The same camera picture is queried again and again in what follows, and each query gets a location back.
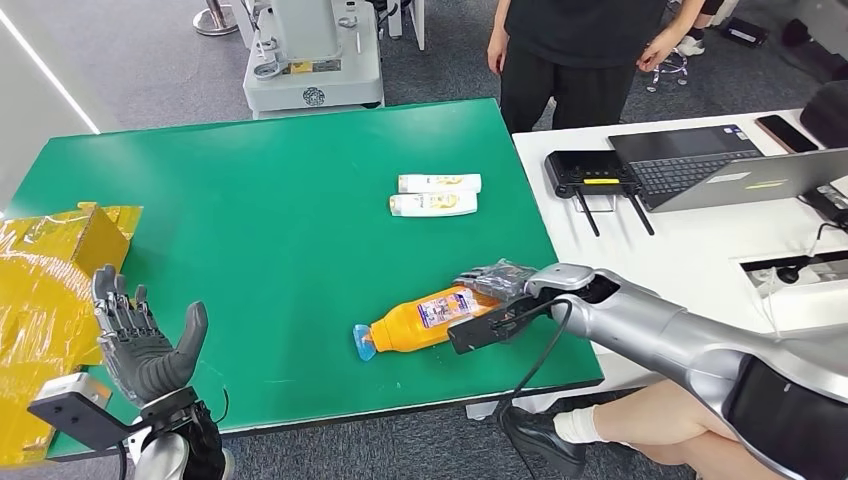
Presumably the chrome chair base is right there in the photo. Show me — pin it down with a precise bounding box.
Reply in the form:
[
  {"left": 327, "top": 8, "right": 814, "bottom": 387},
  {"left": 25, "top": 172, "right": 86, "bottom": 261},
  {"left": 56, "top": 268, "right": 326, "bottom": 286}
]
[{"left": 645, "top": 49, "right": 692, "bottom": 95}]

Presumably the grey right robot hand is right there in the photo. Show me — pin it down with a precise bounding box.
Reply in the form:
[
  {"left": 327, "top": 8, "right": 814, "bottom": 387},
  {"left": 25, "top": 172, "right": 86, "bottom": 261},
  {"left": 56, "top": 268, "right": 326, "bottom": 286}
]
[{"left": 453, "top": 259, "right": 539, "bottom": 303}]

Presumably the black power adapter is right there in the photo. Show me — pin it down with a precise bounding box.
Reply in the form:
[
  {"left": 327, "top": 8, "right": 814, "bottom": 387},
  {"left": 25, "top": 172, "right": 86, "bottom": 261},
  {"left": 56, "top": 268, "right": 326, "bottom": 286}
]
[{"left": 798, "top": 184, "right": 848, "bottom": 225}]

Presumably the yellow taped cardboard box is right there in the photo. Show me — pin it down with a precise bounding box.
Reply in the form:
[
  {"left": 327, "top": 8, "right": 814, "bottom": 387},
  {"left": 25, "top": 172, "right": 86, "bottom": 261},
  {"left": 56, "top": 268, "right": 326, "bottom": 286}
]
[{"left": 0, "top": 202, "right": 144, "bottom": 469}]

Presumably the black laptop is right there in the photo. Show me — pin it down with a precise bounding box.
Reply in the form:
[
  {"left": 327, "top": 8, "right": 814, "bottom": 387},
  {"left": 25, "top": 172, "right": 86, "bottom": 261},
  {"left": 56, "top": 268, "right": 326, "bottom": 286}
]
[{"left": 607, "top": 123, "right": 766, "bottom": 212}]

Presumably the silver laptop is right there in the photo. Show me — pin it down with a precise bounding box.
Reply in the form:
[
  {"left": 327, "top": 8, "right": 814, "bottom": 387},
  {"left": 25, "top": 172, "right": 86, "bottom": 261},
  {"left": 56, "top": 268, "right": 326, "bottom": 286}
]
[{"left": 652, "top": 146, "right": 848, "bottom": 213}]

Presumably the metal stanchion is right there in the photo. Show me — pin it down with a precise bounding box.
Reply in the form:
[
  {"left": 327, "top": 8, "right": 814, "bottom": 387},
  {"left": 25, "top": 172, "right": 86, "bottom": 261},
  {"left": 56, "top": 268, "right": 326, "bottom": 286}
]
[{"left": 192, "top": 0, "right": 238, "bottom": 36}]

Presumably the black rounded object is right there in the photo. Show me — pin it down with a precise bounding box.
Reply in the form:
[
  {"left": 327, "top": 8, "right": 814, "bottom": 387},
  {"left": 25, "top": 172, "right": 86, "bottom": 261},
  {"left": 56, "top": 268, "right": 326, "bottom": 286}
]
[{"left": 799, "top": 79, "right": 848, "bottom": 149}]

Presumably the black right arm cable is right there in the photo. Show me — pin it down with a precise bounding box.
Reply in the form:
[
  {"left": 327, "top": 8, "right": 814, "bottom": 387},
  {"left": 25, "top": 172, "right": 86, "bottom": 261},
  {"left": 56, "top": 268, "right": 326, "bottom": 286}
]
[{"left": 496, "top": 298, "right": 575, "bottom": 480}]

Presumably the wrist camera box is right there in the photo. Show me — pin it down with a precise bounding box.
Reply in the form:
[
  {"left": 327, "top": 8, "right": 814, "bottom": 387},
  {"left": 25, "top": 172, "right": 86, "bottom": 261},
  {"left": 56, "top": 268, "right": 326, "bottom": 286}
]
[
  {"left": 27, "top": 372, "right": 144, "bottom": 452},
  {"left": 447, "top": 291, "right": 555, "bottom": 356}
]

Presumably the white shampoo bottle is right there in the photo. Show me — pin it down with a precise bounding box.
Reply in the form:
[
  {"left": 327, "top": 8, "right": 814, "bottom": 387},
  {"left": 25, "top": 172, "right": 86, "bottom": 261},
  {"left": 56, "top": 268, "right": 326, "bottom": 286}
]
[
  {"left": 397, "top": 173, "right": 483, "bottom": 195},
  {"left": 388, "top": 190, "right": 479, "bottom": 219}
]

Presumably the black box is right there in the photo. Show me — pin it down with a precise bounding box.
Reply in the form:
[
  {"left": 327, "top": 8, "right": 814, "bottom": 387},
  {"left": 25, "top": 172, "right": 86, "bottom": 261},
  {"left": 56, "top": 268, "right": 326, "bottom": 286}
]
[{"left": 718, "top": 15, "right": 770, "bottom": 49}]

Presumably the black smartphone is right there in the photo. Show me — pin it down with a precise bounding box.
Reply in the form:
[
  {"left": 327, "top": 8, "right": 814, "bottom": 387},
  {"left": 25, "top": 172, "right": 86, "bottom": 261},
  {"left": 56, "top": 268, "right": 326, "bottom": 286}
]
[{"left": 755, "top": 113, "right": 820, "bottom": 154}]

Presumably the person's left hand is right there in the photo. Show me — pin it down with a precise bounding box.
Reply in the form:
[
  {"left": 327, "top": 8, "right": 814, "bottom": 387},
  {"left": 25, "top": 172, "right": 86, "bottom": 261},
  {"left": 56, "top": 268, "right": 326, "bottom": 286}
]
[{"left": 635, "top": 29, "right": 684, "bottom": 73}]

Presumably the person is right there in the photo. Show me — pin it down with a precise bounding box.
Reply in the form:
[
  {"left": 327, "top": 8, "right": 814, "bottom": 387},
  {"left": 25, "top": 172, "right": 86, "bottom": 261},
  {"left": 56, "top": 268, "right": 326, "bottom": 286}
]
[
  {"left": 500, "top": 378, "right": 793, "bottom": 480},
  {"left": 486, "top": 0, "right": 707, "bottom": 136},
  {"left": 676, "top": 0, "right": 738, "bottom": 58}
]

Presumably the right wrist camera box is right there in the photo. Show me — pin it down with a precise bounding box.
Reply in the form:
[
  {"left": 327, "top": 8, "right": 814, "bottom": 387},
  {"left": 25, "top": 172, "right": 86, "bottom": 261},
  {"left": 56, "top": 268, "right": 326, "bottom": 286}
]
[{"left": 447, "top": 291, "right": 555, "bottom": 356}]

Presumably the white cable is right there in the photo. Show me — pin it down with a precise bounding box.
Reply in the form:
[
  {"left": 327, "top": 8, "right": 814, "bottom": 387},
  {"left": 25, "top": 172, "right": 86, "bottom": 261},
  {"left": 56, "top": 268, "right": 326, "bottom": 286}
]
[{"left": 758, "top": 284, "right": 786, "bottom": 336}]

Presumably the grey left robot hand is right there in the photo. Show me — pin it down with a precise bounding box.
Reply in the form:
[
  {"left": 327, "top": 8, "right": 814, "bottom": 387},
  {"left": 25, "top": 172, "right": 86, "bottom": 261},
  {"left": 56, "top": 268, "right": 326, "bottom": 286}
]
[{"left": 91, "top": 264, "right": 209, "bottom": 409}]

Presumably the person's right hand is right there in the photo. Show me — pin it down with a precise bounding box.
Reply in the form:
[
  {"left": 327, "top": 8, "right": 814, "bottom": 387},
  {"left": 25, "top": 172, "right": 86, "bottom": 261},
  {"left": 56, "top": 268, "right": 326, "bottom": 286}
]
[{"left": 487, "top": 26, "right": 510, "bottom": 76}]

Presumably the black router with antennas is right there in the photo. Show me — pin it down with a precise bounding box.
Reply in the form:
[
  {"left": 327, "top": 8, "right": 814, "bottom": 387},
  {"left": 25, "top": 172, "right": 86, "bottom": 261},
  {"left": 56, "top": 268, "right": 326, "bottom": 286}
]
[{"left": 544, "top": 150, "right": 656, "bottom": 238}]

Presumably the orange bottle with clear cap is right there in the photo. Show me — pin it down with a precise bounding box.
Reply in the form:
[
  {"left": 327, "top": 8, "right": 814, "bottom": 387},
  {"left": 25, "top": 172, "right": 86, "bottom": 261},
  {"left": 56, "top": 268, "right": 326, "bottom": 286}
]
[{"left": 352, "top": 284, "right": 502, "bottom": 362}]

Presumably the white cabinet panel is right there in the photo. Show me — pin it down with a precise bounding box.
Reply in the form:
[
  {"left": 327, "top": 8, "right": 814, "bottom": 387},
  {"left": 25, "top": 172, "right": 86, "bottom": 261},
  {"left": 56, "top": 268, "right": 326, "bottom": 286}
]
[{"left": 386, "top": 0, "right": 426, "bottom": 52}]

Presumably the white machine base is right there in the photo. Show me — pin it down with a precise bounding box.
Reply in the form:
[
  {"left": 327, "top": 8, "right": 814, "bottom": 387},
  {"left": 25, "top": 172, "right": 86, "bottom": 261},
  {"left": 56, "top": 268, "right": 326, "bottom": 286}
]
[{"left": 241, "top": 0, "right": 386, "bottom": 119}]

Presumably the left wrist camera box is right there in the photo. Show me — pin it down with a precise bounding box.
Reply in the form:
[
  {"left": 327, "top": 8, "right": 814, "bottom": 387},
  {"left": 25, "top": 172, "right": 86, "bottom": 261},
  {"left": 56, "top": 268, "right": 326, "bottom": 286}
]
[{"left": 27, "top": 372, "right": 144, "bottom": 452}]

